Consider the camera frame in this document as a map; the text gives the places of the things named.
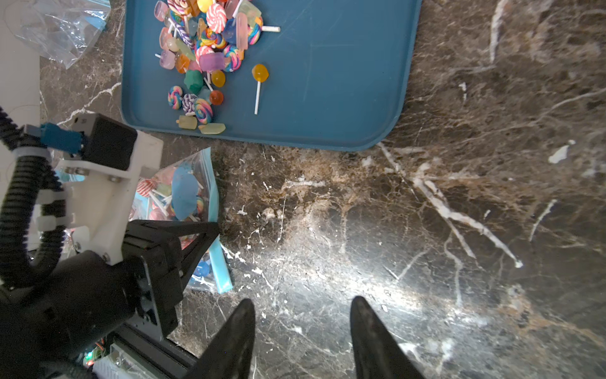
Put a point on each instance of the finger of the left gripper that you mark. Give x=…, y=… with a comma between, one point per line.
x=205, y=234

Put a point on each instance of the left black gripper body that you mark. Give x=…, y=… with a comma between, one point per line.
x=85, y=298

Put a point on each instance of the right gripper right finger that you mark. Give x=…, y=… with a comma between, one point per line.
x=376, y=353

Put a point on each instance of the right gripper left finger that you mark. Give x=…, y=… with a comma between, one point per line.
x=231, y=351

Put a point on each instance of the candy ziploc bag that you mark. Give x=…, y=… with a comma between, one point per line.
x=185, y=191
x=59, y=31

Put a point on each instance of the teal rectangular tray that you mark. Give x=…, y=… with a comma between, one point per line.
x=338, y=73

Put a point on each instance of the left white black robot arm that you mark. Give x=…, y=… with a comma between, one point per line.
x=28, y=257

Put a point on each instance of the pile of loose candies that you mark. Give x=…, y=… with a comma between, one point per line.
x=204, y=41

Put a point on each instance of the yellow lollipop white stick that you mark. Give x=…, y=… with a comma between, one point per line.
x=260, y=74

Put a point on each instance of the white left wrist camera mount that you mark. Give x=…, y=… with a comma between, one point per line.
x=110, y=159

